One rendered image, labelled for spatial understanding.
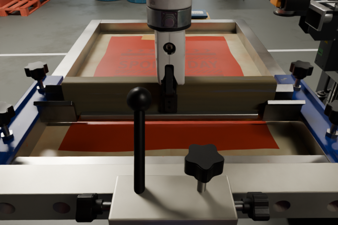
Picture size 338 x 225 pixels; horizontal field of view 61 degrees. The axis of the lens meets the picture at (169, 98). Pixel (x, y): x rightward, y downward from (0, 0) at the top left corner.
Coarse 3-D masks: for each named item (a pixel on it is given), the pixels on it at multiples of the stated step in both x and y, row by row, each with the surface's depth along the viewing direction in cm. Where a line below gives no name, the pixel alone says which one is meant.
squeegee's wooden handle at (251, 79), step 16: (64, 80) 54; (80, 80) 54; (96, 80) 54; (112, 80) 54; (128, 80) 54; (144, 80) 54; (192, 80) 54; (208, 80) 54; (224, 80) 54; (240, 80) 54; (256, 80) 54; (272, 80) 54; (64, 96) 55; (80, 96) 55; (96, 96) 55; (112, 96) 55; (192, 96) 55; (208, 96) 55; (224, 96) 55; (240, 96) 55; (256, 96) 55; (272, 96) 55; (80, 112) 57
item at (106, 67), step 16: (112, 48) 95; (128, 48) 95; (144, 48) 95; (112, 64) 85; (80, 128) 59; (96, 128) 59; (112, 128) 59; (128, 128) 59; (160, 128) 59; (64, 144) 55; (80, 144) 55; (96, 144) 55; (112, 144) 55; (128, 144) 55; (160, 144) 55
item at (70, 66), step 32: (96, 32) 102; (64, 64) 76; (256, 64) 83; (32, 128) 53; (32, 160) 46; (64, 160) 46; (96, 160) 46; (128, 160) 46; (160, 160) 46; (224, 160) 46; (256, 160) 46; (288, 160) 46; (320, 160) 46
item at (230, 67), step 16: (192, 48) 95; (208, 48) 95; (224, 48) 95; (224, 64) 85; (176, 128) 59; (192, 128) 59; (208, 128) 59; (224, 128) 59; (240, 128) 59; (256, 128) 59; (176, 144) 55; (224, 144) 55; (240, 144) 55; (256, 144) 55; (272, 144) 55
